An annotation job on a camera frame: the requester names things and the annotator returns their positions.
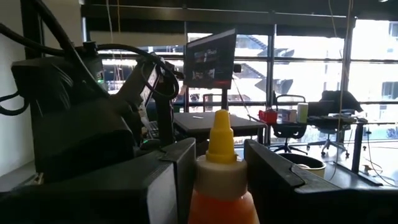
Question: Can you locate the red box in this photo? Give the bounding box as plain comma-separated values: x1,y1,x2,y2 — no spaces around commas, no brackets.
258,108,279,124

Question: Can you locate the black office chair with jacket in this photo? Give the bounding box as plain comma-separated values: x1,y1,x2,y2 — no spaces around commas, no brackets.
306,90,364,157

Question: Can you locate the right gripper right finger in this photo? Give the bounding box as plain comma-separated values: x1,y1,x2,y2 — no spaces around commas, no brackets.
243,138,398,224

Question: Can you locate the large window wall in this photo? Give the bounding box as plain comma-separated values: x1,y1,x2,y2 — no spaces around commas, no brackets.
102,18,398,141

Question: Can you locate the small cardboard carton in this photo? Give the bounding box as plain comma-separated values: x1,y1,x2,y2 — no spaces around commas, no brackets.
277,108,299,123

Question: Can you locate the white cylindrical container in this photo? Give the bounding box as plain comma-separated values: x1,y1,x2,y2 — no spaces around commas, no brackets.
277,152,327,179

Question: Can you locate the light grey desk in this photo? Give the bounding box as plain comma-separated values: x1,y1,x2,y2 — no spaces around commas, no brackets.
173,111,268,138

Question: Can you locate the white paper roll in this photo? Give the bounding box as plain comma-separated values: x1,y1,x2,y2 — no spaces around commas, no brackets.
297,102,309,124

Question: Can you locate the black desk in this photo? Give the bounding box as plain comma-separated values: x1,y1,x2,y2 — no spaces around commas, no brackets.
248,115,369,174

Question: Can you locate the black computer monitor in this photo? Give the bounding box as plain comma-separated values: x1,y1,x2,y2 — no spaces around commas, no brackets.
183,28,238,91

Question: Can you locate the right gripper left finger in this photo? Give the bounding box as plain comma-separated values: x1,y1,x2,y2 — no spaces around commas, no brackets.
0,137,197,224

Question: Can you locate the orange bottle yellow cap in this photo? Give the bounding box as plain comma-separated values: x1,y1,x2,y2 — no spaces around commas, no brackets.
187,109,261,224

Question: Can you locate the black keyboard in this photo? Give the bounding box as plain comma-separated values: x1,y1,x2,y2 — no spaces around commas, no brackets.
147,120,160,138

